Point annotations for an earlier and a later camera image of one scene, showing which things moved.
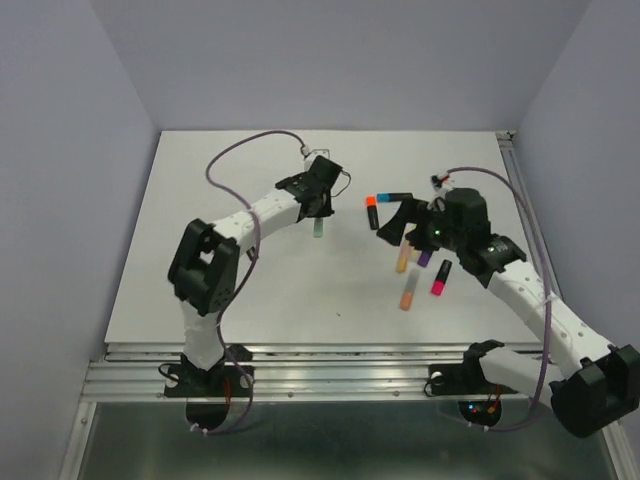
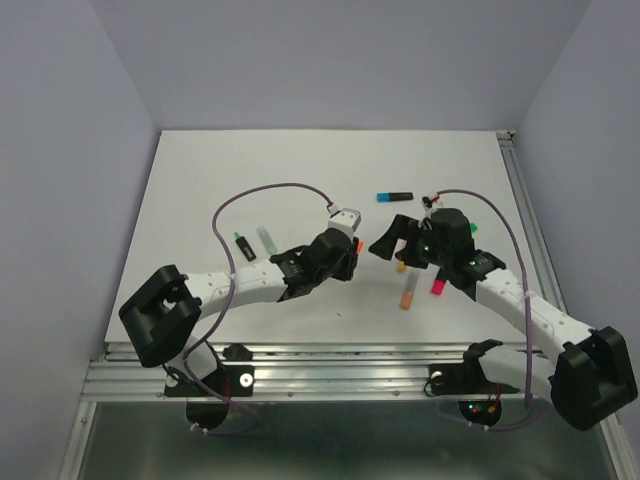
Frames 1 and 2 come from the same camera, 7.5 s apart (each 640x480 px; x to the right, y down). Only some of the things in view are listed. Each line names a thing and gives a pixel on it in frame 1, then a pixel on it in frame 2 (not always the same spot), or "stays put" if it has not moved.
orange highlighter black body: (373, 217) to (359, 246)
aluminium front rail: (283, 372) stays put
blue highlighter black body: (386, 197) stays put
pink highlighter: (441, 277) stays put
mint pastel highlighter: (318, 227) to (266, 240)
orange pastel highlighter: (406, 297) stays put
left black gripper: (326, 209) to (345, 272)
